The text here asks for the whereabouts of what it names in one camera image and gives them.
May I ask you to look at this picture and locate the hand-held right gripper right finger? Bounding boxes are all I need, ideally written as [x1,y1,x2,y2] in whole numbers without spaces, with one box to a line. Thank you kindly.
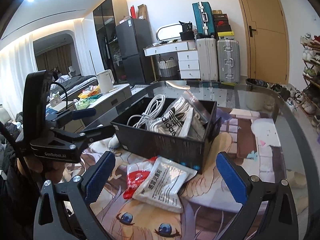
[216,152,299,240]

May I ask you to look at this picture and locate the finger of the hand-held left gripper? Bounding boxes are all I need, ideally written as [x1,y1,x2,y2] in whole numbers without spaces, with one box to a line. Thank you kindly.
[46,108,97,128]
[54,125,116,147]

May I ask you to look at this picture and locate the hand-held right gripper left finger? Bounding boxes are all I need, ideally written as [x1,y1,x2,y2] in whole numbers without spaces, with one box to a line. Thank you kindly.
[33,151,116,240]

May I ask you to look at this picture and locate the red and white sachet packet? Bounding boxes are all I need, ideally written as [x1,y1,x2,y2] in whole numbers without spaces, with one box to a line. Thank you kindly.
[122,162,157,200]

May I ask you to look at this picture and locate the white cable bundle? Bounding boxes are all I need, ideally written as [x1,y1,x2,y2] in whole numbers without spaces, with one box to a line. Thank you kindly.
[127,94,165,130]

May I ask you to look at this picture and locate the black cardboard box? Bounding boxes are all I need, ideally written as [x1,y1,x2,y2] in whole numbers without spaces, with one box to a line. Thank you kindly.
[111,97,222,175]

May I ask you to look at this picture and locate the clear bag of white laces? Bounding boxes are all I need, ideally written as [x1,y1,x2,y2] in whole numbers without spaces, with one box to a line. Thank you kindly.
[147,97,200,140]

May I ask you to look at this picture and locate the person's left forearm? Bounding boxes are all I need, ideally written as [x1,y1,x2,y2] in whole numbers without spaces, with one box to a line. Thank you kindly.
[0,165,43,240]

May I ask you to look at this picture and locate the person's left hand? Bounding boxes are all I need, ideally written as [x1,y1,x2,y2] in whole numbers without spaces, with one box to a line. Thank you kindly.
[26,158,66,178]

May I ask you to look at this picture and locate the green plastic bag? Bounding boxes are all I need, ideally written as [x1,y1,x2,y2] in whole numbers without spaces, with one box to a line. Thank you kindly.
[75,96,103,110]

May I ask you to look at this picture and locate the white sock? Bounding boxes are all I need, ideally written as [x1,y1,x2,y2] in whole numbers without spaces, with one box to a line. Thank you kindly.
[108,134,121,148]

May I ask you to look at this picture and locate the yellow plastic bag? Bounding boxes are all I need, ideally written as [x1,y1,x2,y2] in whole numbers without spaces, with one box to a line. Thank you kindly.
[78,87,100,99]

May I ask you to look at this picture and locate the printed desk mat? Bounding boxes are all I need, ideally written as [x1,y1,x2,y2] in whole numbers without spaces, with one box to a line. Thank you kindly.
[64,106,288,240]

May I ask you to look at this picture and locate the bed with dark blanket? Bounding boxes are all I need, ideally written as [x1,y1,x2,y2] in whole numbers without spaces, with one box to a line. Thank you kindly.
[54,74,98,100]

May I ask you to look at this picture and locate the grey side cabinet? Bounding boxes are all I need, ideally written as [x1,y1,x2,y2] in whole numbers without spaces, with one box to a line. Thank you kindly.
[75,83,133,127]

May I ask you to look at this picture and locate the white curtain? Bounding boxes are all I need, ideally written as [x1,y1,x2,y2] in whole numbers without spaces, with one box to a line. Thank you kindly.
[0,34,38,120]

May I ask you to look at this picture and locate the white electric kettle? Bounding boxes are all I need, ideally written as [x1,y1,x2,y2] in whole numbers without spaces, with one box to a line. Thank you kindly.
[96,70,117,92]

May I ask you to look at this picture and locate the brown curtain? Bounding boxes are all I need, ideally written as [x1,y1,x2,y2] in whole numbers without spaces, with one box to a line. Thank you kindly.
[35,47,75,77]

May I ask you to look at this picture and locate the beige slipper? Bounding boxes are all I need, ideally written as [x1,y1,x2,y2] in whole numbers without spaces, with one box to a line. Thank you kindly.
[285,170,309,189]

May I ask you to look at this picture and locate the dark grey fridge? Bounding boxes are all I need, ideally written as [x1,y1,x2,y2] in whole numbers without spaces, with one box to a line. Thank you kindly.
[115,18,158,84]

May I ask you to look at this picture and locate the black glass cabinet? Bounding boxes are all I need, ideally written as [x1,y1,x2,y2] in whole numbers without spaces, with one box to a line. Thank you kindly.
[92,0,129,84]

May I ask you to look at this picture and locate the woven laundry basket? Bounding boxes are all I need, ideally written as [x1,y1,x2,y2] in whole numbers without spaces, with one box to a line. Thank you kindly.
[157,57,178,80]

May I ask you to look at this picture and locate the group of sneakers on floor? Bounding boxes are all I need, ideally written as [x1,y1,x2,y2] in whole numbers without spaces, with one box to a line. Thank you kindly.
[269,82,304,113]

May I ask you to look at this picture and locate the white desk with drawers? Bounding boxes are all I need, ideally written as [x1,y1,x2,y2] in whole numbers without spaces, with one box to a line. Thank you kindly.
[143,41,200,82]

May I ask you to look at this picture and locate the silver suitcase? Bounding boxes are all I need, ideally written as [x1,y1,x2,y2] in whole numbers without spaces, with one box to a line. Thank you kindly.
[216,39,241,83]

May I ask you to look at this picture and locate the open cardboard box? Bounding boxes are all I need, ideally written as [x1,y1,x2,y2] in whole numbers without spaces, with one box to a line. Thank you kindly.
[137,4,148,20]

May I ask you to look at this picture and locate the oval mirror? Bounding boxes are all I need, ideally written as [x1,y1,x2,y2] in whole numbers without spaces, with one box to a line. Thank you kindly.
[156,24,188,43]

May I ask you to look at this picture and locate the white suitcase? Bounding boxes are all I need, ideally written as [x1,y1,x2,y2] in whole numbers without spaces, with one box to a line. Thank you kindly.
[196,38,219,82]

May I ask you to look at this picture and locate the black bag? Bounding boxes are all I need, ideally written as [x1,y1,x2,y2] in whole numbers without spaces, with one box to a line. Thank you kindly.
[179,20,197,41]

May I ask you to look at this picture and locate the wooden shoe rack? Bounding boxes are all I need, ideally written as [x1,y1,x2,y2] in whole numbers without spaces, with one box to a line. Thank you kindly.
[300,32,320,130]

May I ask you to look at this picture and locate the black and yellow shoe box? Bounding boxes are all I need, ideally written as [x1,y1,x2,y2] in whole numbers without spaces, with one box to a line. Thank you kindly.
[216,31,235,40]

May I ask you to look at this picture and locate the teal suitcase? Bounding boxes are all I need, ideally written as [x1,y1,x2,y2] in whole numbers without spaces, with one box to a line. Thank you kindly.
[192,2,216,39]

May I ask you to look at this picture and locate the wooden door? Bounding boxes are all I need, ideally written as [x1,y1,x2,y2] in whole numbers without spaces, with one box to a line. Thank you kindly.
[232,0,289,84]

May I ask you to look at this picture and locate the black shoe box red logo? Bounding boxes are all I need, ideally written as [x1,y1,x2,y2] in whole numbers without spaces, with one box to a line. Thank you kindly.
[214,20,230,33]

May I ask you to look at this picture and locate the thick black gripper cable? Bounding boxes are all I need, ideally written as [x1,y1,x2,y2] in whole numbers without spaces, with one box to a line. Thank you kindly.
[0,121,44,198]

